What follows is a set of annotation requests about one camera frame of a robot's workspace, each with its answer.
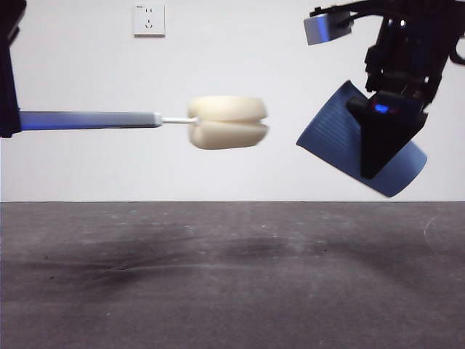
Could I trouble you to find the blue ribbed plastic cup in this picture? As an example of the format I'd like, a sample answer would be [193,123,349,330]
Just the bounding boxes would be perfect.
[296,80,429,199]

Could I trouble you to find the grey-handled sponge cup brush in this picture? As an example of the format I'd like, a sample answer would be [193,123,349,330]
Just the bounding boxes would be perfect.
[16,95,270,151]

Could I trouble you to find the black right camera cable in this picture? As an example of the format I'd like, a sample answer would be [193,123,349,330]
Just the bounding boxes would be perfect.
[314,2,384,18]

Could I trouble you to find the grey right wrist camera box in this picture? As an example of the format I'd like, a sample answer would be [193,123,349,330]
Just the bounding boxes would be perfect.
[303,9,354,47]

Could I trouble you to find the white wall socket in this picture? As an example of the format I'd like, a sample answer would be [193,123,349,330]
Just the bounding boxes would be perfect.
[132,3,166,38]

